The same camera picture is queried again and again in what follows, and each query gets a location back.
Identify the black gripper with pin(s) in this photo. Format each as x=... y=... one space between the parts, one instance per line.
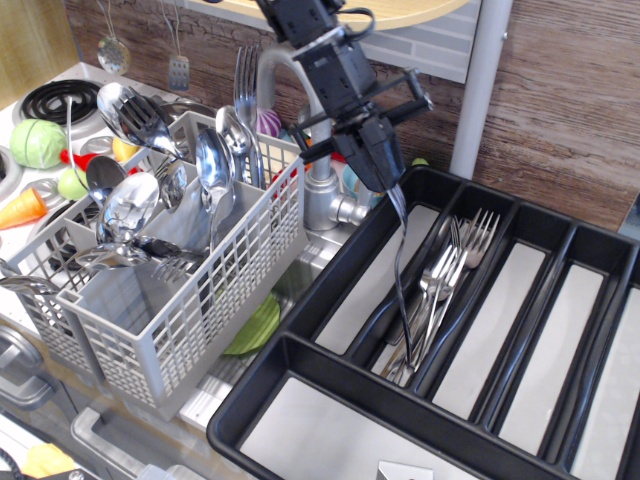
x=352 y=125

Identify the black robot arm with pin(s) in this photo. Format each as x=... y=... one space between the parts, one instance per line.
x=284 y=14

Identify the forks pile in tray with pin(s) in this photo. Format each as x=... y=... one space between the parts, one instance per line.
x=469 y=241

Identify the tall upright silver fork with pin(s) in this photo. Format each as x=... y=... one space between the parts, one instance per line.
x=245 y=104

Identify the black cutlery tray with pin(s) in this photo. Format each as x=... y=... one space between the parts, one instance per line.
x=533 y=374

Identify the silver fork lying in basket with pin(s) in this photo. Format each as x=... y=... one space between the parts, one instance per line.
x=174 y=268

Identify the grey cutlery basket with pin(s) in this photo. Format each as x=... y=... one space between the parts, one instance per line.
x=149 y=339

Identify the light blue cup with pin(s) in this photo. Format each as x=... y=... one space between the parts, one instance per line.
x=355 y=188

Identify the silver sink faucet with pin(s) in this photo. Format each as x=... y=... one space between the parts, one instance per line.
x=325 y=205

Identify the purple toy onion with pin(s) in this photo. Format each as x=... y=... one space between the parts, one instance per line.
x=268 y=122

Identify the wooden shelf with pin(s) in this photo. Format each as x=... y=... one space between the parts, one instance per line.
x=389 y=15

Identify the small silver spoon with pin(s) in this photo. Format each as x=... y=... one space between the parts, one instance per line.
x=232 y=132

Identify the large silver spoon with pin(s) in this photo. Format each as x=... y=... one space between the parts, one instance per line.
x=216 y=172

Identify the grey support pole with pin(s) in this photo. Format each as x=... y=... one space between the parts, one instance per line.
x=491 y=34

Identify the green plate in sink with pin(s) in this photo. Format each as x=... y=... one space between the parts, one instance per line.
x=257 y=330

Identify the hanging metal spatula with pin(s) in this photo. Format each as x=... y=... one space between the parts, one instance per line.
x=179 y=66

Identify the silver serving spoon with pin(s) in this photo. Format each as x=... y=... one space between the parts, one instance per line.
x=127 y=209

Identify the yellow toy lemon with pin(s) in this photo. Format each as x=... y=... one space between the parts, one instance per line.
x=122 y=150

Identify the hanging slotted spoon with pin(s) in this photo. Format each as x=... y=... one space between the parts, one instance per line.
x=113 y=55

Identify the black stove burner coil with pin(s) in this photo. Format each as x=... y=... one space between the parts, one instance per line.
x=49 y=102

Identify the green toy cabbage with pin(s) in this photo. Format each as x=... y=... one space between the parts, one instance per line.
x=37 y=144

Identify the orange toy carrot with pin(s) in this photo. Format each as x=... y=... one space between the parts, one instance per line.
x=27 y=207

